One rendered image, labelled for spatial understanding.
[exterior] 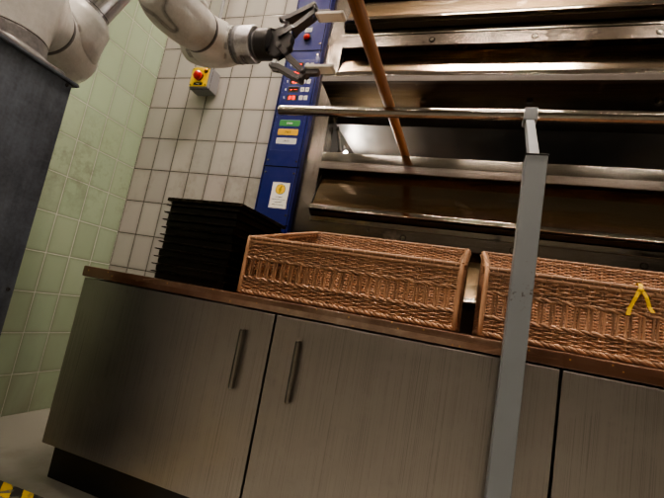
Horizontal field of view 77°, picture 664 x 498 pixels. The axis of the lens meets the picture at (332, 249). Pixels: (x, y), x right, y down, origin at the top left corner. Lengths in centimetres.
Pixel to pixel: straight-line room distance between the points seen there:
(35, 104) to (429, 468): 114
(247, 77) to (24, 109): 106
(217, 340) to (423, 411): 50
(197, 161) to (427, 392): 141
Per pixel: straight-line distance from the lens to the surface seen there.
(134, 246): 201
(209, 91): 200
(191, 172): 194
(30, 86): 117
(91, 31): 142
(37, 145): 116
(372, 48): 106
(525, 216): 89
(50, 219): 189
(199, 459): 113
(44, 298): 193
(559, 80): 154
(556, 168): 158
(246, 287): 110
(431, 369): 91
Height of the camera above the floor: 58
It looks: 8 degrees up
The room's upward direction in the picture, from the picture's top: 10 degrees clockwise
